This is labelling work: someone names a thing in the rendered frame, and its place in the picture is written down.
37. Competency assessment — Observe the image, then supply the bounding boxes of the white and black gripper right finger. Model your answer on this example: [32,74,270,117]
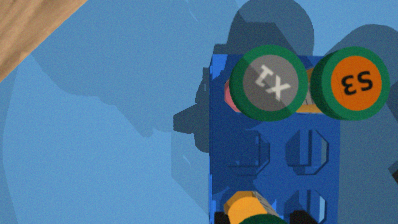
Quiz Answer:
[289,210,318,224]

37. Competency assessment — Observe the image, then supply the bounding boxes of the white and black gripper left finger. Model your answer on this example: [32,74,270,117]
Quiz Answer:
[214,212,231,224]

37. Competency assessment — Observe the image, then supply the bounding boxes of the blue tube rack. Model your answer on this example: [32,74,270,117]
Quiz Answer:
[209,54,340,224]

